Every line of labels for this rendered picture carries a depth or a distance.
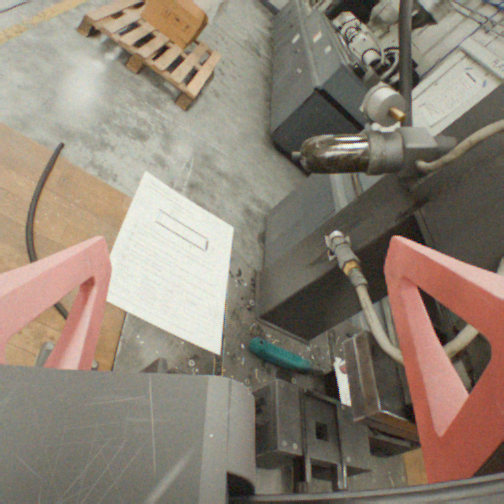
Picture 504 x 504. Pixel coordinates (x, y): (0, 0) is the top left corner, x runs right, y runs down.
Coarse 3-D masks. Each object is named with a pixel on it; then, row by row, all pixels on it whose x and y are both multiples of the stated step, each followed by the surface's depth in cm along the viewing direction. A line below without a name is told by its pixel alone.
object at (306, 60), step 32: (288, 32) 535; (320, 32) 400; (288, 64) 429; (320, 64) 340; (288, 96) 363; (320, 96) 317; (352, 96) 314; (288, 128) 339; (320, 128) 336; (352, 128) 335
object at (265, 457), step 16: (272, 416) 50; (256, 432) 51; (272, 432) 49; (320, 432) 55; (256, 448) 50; (272, 448) 47; (256, 464) 52; (272, 464) 52; (288, 464) 52; (320, 464) 52
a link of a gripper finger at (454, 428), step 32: (416, 256) 11; (416, 288) 12; (448, 288) 9; (480, 288) 8; (416, 320) 11; (480, 320) 8; (416, 352) 11; (416, 384) 11; (448, 384) 10; (480, 384) 8; (416, 416) 11; (448, 416) 10; (480, 416) 8; (448, 448) 9; (480, 448) 7; (448, 480) 9
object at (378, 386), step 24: (432, 312) 54; (360, 336) 45; (360, 360) 43; (384, 360) 44; (456, 360) 42; (360, 384) 41; (384, 384) 41; (408, 384) 42; (360, 408) 40; (384, 408) 38; (408, 408) 41; (408, 432) 43
